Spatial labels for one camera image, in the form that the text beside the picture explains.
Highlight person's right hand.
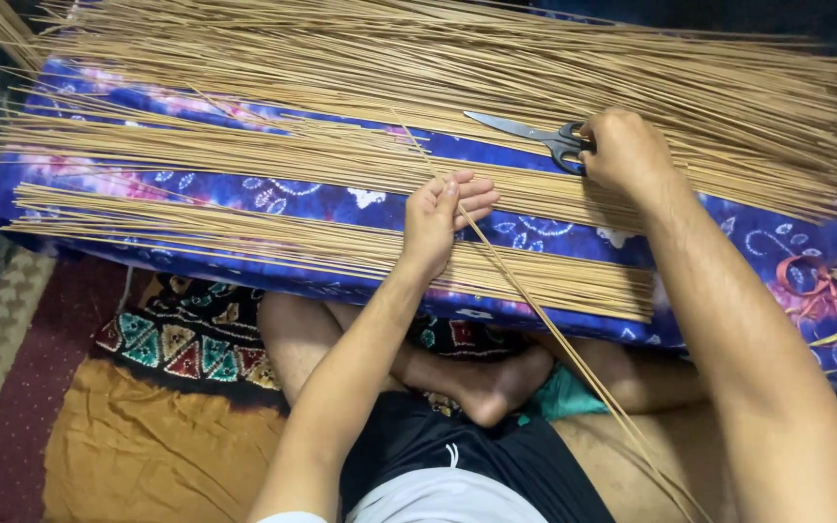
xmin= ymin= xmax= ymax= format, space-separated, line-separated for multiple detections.
xmin=577 ymin=108 xmax=676 ymax=212

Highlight person's left hand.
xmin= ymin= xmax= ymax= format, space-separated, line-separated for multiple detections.
xmin=400 ymin=170 xmax=500 ymax=281

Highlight black handled steel scissors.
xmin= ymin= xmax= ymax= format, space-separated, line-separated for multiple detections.
xmin=464 ymin=110 xmax=597 ymax=176

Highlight pair of slender sticks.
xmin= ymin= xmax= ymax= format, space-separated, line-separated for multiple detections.
xmin=388 ymin=108 xmax=713 ymax=523

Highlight large heap of thin sticks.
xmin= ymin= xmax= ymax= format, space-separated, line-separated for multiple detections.
xmin=0 ymin=0 xmax=837 ymax=225

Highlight teal cloth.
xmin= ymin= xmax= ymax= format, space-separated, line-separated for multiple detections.
xmin=519 ymin=363 xmax=610 ymax=424

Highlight person's left leg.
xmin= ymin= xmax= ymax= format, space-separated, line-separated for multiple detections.
xmin=257 ymin=291 xmax=558 ymax=430

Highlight person's leg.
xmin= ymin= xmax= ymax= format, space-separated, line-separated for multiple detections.
xmin=257 ymin=291 xmax=558 ymax=430
xmin=531 ymin=333 xmax=743 ymax=523

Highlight blue floral patterned mattress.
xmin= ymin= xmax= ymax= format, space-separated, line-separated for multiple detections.
xmin=0 ymin=58 xmax=837 ymax=408

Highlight red ribbon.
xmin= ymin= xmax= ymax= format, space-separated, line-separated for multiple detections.
xmin=775 ymin=253 xmax=837 ymax=322

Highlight black shorts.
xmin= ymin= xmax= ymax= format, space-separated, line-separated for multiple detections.
xmin=339 ymin=391 xmax=617 ymax=523

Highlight person's right leg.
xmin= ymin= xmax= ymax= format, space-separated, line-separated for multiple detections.
xmin=531 ymin=333 xmax=743 ymax=523

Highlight flat bundle of thin sticks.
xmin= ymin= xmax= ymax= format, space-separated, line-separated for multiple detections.
xmin=0 ymin=98 xmax=648 ymax=235
xmin=0 ymin=182 xmax=658 ymax=325

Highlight white shirt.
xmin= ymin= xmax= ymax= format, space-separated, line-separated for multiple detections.
xmin=257 ymin=465 xmax=552 ymax=523

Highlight black colourful triangle patterned cloth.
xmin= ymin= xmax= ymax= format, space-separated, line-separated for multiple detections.
xmin=92 ymin=272 xmax=536 ymax=418

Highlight orange crumpled cloth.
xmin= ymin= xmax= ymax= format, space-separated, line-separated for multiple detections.
xmin=42 ymin=357 xmax=289 ymax=523

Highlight maroon rug with beige border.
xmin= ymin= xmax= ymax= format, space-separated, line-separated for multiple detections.
xmin=0 ymin=247 xmax=132 ymax=523

